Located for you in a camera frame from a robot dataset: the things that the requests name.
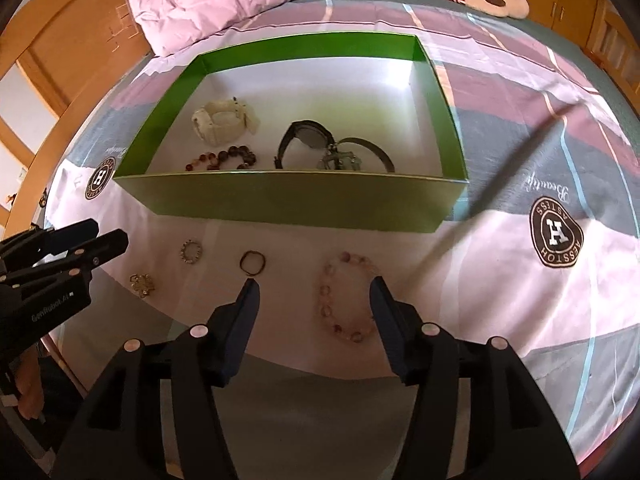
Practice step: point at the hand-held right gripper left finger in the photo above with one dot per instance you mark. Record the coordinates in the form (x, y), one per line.
(240, 330)

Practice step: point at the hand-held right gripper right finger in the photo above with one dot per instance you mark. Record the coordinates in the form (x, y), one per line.
(390, 332)

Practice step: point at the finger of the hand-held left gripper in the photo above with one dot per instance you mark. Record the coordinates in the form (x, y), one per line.
(102, 250)
(65, 237)

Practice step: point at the green cardboard box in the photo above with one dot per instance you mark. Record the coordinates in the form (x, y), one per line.
(280, 200)

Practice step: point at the cream wristwatch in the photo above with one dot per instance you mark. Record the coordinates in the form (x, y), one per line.
(220, 120)

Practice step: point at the grey metal charm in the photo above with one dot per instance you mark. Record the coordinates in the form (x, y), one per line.
(340, 160)

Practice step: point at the black wristwatch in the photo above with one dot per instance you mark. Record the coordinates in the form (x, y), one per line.
(305, 132)

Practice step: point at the person's left hand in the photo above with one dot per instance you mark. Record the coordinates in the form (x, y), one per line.
(31, 385)

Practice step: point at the yellow charm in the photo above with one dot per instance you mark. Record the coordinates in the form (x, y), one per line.
(142, 285)

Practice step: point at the wooden headboard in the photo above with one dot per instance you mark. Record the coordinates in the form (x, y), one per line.
(60, 35)

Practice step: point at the plaid printed bed sheet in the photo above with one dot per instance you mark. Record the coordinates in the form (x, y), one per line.
(500, 160)

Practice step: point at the pink pillow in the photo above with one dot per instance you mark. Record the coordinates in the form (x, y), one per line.
(215, 0)

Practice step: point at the wooden footboard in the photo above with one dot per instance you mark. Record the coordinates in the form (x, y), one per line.
(617, 45)

